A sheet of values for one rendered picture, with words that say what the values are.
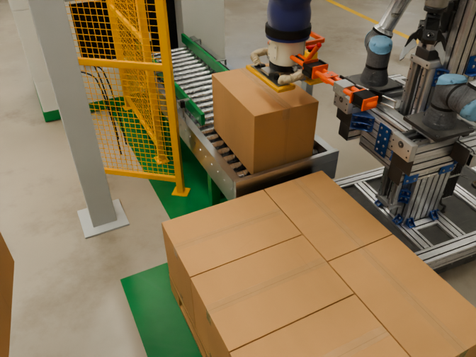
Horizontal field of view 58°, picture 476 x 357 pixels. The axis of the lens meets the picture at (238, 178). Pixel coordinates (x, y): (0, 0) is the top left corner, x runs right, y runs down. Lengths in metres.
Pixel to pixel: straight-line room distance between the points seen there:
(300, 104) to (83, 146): 1.30
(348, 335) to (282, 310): 0.27
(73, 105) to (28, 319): 1.21
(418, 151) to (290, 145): 0.73
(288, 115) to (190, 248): 0.89
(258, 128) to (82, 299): 1.41
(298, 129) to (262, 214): 0.55
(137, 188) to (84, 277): 0.87
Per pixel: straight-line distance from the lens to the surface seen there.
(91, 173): 2.82
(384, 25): 2.53
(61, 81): 2.52
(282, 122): 2.36
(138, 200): 3.25
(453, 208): 3.09
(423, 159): 2.18
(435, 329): 1.95
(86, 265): 2.87
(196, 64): 3.95
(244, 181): 2.35
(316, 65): 2.08
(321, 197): 2.38
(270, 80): 2.20
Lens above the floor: 2.04
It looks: 37 degrees down
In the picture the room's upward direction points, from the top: straight up
